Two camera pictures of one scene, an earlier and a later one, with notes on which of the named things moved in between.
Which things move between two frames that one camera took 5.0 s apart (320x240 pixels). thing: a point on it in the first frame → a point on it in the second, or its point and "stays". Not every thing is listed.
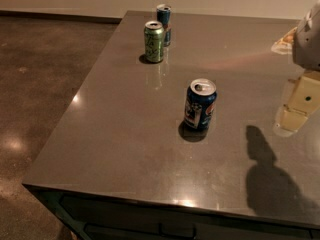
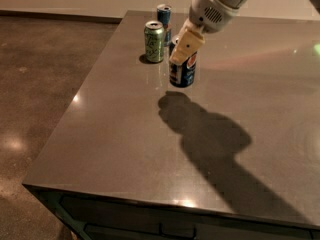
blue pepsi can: [200, 102] → [182, 74]
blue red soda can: [163, 16] stays
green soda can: [154, 41] stays
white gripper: [308, 45] → [207, 14]
